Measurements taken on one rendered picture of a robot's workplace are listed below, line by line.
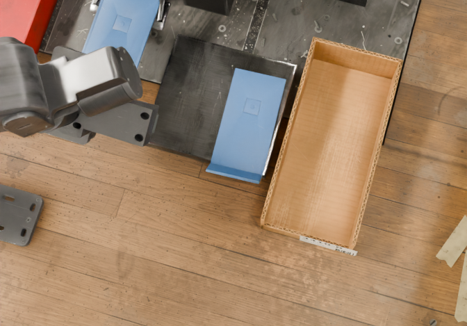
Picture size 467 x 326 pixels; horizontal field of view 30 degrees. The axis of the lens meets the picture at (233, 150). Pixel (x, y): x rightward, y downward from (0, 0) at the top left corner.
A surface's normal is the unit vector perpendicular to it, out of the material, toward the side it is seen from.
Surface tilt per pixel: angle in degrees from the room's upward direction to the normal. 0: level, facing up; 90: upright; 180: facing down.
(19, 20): 0
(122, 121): 25
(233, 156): 0
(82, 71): 13
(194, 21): 0
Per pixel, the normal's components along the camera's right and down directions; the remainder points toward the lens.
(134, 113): -0.12, 0.17
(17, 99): 0.29, -0.33
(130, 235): -0.04, -0.25
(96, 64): -0.25, -0.18
